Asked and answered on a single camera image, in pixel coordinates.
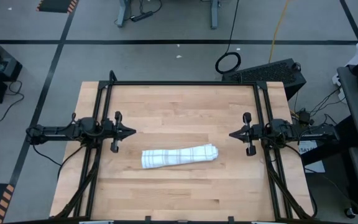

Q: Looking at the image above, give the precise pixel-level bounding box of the white printed paper sheet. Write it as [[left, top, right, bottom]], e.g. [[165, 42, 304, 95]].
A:
[[297, 138, 326, 174]]

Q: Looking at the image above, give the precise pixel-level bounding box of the black floor cable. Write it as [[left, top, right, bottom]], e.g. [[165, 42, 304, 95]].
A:
[[0, 80, 25, 123]]

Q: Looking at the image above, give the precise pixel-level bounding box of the yellow cable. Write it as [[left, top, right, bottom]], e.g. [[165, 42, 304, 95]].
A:
[[268, 0, 290, 64]]

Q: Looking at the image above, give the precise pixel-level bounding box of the black power adapter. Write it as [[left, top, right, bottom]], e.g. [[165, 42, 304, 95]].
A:
[[298, 110, 311, 123]]

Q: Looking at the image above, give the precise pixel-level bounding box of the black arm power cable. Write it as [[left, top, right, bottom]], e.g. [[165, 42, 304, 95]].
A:
[[31, 143, 85, 181]]

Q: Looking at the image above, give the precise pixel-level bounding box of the white power strip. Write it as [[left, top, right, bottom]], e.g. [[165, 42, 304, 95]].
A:
[[332, 72, 347, 102]]

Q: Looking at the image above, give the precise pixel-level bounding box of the black power strip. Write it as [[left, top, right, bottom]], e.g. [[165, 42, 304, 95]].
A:
[[130, 11, 154, 22]]

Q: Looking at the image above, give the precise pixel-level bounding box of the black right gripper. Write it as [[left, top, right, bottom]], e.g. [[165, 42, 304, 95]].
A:
[[228, 111, 269, 157]]

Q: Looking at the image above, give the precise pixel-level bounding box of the black metal table frame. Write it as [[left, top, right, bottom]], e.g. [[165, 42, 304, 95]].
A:
[[50, 70, 318, 224]]

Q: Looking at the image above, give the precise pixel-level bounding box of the black desk base beam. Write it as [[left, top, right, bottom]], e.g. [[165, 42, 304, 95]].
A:
[[300, 115, 358, 166]]

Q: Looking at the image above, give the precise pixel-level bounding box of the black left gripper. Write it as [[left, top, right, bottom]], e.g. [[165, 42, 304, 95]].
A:
[[99, 111, 137, 154]]

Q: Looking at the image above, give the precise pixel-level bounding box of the grey desk leg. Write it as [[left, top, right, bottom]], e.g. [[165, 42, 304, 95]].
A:
[[114, 0, 132, 28], [209, 0, 220, 30]]

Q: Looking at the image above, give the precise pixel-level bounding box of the white checked kitchen towel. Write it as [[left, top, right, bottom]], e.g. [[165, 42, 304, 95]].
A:
[[140, 143, 219, 170]]

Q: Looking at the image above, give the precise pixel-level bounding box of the coiled black cable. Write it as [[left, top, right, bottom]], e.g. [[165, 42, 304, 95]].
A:
[[215, 0, 242, 75]]

